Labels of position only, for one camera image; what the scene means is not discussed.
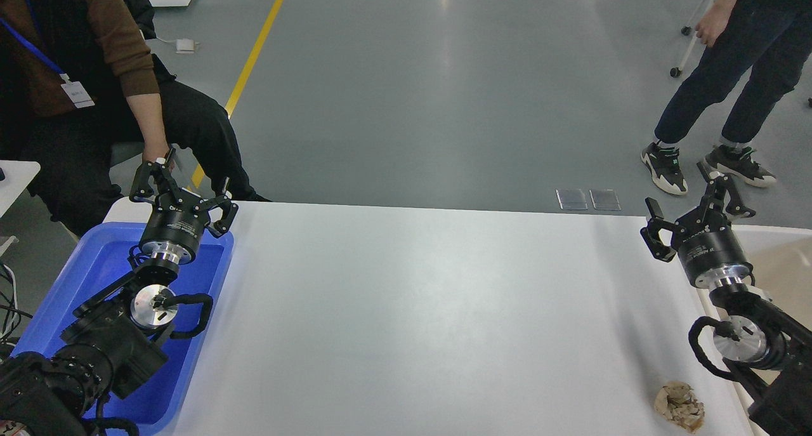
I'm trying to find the right metal floor plate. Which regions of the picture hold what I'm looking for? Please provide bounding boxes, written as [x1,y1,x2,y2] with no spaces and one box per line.
[589,189,622,211]

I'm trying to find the white rolling chair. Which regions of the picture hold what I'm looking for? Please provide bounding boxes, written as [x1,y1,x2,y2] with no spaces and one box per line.
[668,0,716,79]

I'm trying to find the left metal floor plate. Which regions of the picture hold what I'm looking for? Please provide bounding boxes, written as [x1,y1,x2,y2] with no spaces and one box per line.
[556,189,589,211]

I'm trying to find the metal floor plate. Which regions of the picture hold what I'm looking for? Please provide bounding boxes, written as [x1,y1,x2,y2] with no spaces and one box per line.
[556,189,589,211]
[589,189,622,211]

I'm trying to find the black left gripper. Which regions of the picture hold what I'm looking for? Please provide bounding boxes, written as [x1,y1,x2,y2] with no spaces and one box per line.
[129,159,239,263]

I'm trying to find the seated person brown sweater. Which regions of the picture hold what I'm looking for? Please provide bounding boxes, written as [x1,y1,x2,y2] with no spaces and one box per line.
[1,0,264,236]

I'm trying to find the brown paper ball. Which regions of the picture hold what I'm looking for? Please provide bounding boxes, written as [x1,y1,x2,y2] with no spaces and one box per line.
[653,381,705,434]

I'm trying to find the white power adapter on floor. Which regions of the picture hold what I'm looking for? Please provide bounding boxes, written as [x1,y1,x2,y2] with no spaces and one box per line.
[174,39,197,55]

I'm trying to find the standing person dark jeans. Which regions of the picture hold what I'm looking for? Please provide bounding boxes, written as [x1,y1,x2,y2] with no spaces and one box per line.
[641,0,811,195]

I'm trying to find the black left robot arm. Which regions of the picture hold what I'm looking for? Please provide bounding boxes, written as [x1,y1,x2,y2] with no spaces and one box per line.
[2,155,239,435]

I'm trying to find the blue plastic bin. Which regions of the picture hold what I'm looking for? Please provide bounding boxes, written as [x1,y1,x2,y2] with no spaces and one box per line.
[13,222,234,435]

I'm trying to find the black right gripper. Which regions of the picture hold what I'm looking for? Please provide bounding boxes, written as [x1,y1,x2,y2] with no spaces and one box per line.
[640,161,756,289]

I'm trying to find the white side table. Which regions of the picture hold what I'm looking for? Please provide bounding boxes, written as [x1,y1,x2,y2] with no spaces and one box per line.
[1,159,41,216]

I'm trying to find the black cables bundle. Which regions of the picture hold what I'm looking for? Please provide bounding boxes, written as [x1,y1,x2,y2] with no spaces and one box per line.
[0,261,34,345]

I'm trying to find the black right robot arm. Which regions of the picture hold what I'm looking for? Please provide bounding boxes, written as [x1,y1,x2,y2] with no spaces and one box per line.
[640,164,811,435]

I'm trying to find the beige plastic bin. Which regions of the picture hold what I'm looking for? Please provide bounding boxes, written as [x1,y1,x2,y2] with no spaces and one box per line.
[698,225,811,435]

